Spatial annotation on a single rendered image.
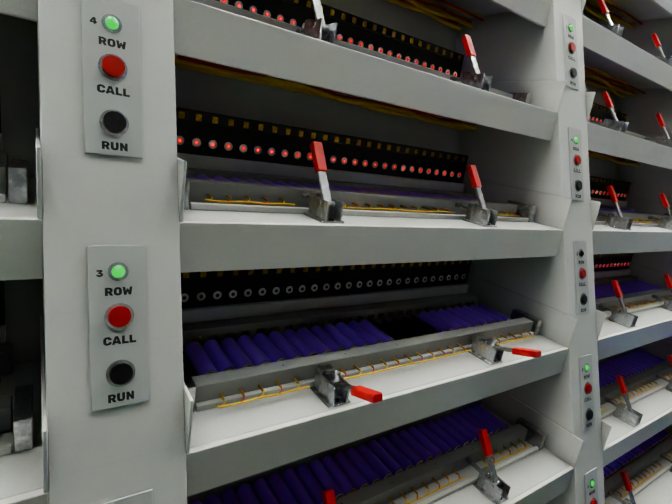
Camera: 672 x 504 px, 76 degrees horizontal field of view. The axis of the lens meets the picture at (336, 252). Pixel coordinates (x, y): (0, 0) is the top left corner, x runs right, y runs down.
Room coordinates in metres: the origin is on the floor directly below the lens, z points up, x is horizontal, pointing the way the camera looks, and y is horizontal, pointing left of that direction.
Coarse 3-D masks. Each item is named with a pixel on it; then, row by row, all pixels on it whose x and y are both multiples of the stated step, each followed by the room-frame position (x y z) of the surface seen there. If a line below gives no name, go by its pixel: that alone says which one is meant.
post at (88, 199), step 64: (64, 0) 0.31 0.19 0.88; (128, 0) 0.34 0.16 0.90; (64, 64) 0.31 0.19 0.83; (64, 128) 0.31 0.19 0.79; (64, 192) 0.31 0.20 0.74; (128, 192) 0.34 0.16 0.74; (64, 256) 0.31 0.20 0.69; (64, 320) 0.31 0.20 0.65; (64, 384) 0.31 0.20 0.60; (64, 448) 0.31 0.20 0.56; (128, 448) 0.33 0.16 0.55
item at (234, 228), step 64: (192, 128) 0.53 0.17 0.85; (256, 128) 0.57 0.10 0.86; (192, 192) 0.43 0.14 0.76; (256, 192) 0.47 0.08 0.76; (320, 192) 0.48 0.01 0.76; (384, 192) 0.64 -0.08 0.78; (448, 192) 0.77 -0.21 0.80; (512, 192) 0.77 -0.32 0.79; (192, 256) 0.37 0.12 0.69; (256, 256) 0.41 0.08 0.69; (320, 256) 0.45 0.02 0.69; (384, 256) 0.50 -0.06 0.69; (448, 256) 0.56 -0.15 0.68; (512, 256) 0.64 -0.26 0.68
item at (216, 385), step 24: (432, 336) 0.60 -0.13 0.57; (456, 336) 0.62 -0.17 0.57; (504, 336) 0.67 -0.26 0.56; (528, 336) 0.70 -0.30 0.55; (288, 360) 0.48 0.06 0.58; (312, 360) 0.49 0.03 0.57; (336, 360) 0.50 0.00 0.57; (360, 360) 0.52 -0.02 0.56; (384, 360) 0.55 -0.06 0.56; (216, 384) 0.42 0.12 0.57; (240, 384) 0.44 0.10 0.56; (264, 384) 0.45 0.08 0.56
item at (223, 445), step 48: (432, 288) 0.77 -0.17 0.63; (480, 288) 0.83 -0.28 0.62; (192, 384) 0.40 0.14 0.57; (384, 384) 0.51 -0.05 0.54; (432, 384) 0.53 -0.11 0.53; (480, 384) 0.58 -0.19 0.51; (192, 432) 0.38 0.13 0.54; (240, 432) 0.39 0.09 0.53; (288, 432) 0.41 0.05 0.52; (336, 432) 0.45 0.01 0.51; (192, 480) 0.37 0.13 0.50
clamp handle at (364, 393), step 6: (336, 378) 0.46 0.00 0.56; (336, 384) 0.45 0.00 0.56; (342, 384) 0.45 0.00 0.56; (348, 384) 0.45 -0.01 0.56; (348, 390) 0.43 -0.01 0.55; (354, 390) 0.42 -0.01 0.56; (360, 390) 0.42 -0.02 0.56; (366, 390) 0.41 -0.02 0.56; (372, 390) 0.41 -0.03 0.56; (354, 396) 0.42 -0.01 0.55; (360, 396) 0.41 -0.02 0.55; (366, 396) 0.41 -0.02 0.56; (372, 396) 0.40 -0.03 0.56; (378, 396) 0.40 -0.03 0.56; (372, 402) 0.40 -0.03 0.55
